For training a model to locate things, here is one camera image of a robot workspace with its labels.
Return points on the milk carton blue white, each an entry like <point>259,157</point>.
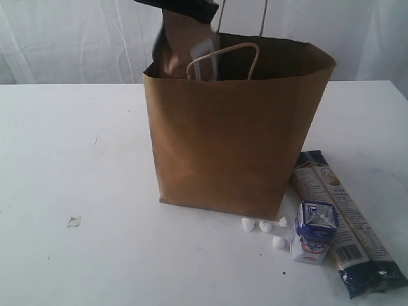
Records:
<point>315,226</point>

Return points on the brown coffee pouch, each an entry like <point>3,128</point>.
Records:
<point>180,41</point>

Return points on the white curtain backdrop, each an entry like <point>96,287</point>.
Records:
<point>79,42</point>

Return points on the brown paper bag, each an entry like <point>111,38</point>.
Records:
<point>227,137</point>

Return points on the torn label scrap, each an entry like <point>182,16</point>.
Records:
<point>74,222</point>

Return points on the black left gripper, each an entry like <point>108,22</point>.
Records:
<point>202,11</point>

